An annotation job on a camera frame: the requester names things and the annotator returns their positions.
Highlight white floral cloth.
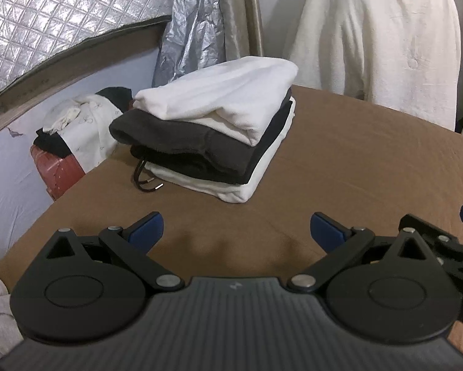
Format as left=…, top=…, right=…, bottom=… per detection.
left=42, top=93, right=124, bottom=173

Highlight dark grey folded garment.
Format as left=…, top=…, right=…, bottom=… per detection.
left=108, top=89, right=294, bottom=171

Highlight black garment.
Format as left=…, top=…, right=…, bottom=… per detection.
left=95, top=87, right=134, bottom=111
left=34, top=129, right=74, bottom=159

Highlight white plush robe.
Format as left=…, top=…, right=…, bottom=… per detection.
left=283, top=0, right=462, bottom=132

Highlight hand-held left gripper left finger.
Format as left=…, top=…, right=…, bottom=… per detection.
left=45, top=211, right=185, bottom=292

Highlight beige curtain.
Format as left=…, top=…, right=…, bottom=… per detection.
left=216, top=0, right=265, bottom=62

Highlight silver quilted insulation sheet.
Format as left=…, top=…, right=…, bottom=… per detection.
left=0, top=0, right=178, bottom=106

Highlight silver foil cover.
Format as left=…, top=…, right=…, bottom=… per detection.
left=152, top=0, right=232, bottom=88

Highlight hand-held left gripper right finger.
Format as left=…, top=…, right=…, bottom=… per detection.
left=287, top=211, right=437, bottom=292

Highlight black folded drawstring pants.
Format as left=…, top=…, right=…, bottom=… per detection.
left=130, top=98, right=297, bottom=194

